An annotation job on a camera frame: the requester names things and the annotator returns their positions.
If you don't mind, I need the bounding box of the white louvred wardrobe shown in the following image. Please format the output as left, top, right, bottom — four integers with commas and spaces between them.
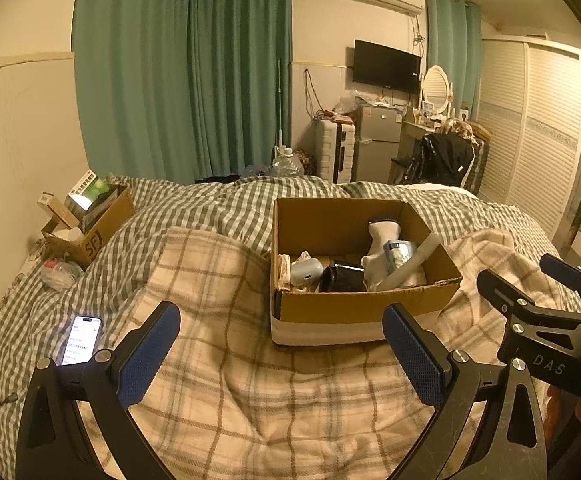
475, 35, 581, 251

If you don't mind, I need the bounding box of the narrow green curtain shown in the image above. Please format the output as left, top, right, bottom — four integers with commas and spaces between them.
424, 0, 483, 121

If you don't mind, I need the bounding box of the green medicine box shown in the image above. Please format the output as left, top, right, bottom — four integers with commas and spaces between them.
64, 171, 114, 211

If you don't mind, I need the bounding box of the black jacket on chair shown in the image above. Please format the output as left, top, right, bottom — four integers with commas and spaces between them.
395, 132, 473, 191

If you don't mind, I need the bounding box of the grey small fridge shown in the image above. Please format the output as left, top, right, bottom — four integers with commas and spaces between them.
353, 105, 403, 183

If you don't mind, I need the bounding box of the light blue earbuds case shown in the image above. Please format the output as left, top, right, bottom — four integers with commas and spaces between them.
289, 258, 327, 291

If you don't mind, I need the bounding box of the smartphone with lit screen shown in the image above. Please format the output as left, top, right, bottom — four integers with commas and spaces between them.
55, 315, 104, 367

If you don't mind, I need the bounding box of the beige cloth pile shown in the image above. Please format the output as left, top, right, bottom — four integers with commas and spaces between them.
437, 117, 476, 138

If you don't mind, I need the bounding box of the dark green curtain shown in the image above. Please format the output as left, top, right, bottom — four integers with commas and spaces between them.
186, 0, 293, 181

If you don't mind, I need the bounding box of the brown suitcase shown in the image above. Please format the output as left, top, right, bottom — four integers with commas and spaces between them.
465, 135, 491, 196

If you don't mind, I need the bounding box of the white mop pole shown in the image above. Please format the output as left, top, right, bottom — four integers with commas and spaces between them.
275, 59, 287, 153

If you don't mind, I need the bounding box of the white dressing table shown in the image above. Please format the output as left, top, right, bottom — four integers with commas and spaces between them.
400, 120, 438, 161

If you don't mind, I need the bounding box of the white oval mirror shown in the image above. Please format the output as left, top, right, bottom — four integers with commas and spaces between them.
421, 65, 455, 113

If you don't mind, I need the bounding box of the plastic bag on fridge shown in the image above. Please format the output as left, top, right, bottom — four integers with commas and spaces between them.
333, 95, 363, 116

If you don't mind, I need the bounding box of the large cardboard box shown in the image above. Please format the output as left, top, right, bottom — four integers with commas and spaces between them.
269, 197, 463, 347

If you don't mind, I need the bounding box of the floral bag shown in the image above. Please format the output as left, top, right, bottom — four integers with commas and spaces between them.
295, 150, 317, 176

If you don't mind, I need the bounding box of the black pouch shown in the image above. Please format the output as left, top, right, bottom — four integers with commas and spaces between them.
319, 261, 369, 294

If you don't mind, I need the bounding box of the small cardboard box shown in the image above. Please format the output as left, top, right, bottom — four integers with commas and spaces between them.
41, 186, 136, 271

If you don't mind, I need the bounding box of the clear plastic bag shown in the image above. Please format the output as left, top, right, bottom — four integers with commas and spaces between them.
40, 258, 84, 291

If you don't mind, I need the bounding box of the large clear water bottle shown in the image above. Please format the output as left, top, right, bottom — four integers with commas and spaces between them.
270, 147, 305, 178

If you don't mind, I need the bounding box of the white ribbed suitcase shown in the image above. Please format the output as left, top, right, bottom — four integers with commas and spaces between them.
315, 119, 357, 184

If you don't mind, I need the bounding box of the beige tissue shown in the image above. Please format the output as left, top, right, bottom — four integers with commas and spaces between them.
276, 254, 301, 291

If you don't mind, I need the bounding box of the black wall television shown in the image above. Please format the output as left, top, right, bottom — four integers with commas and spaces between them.
353, 39, 421, 95

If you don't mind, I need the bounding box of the beige plaid blanket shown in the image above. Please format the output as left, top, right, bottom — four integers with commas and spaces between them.
75, 227, 571, 480

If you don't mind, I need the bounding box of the black charging cable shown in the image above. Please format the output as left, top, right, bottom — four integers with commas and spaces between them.
0, 392, 20, 456

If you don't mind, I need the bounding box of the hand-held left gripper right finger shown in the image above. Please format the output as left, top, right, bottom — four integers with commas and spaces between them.
382, 304, 551, 480

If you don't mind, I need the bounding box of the slender tan box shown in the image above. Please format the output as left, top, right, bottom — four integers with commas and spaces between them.
38, 192, 81, 228

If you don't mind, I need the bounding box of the wide green curtain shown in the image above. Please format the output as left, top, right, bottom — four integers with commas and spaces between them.
73, 0, 197, 183

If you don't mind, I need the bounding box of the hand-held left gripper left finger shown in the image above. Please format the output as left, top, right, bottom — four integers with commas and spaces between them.
15, 301, 181, 480

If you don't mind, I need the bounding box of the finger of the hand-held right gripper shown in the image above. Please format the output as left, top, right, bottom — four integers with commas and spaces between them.
477, 269, 581, 328
540, 254, 581, 307

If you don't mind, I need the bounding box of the white sock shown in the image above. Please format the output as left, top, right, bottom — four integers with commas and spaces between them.
360, 219, 402, 291

